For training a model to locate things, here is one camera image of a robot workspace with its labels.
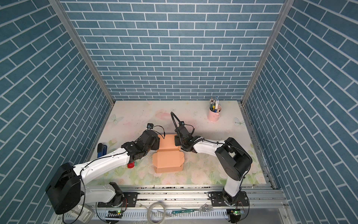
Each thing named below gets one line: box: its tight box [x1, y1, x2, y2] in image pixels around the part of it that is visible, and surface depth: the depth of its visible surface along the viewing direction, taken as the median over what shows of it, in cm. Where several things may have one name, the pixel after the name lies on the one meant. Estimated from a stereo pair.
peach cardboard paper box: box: [152, 134, 186, 174], surface depth 87 cm
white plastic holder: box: [70, 203, 96, 224], surface depth 69 cm
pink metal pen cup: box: [207, 104, 222, 122], surface depth 104 cm
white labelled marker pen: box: [214, 96, 220, 112], surface depth 101 cm
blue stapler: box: [96, 142, 108, 158], surface depth 91 cm
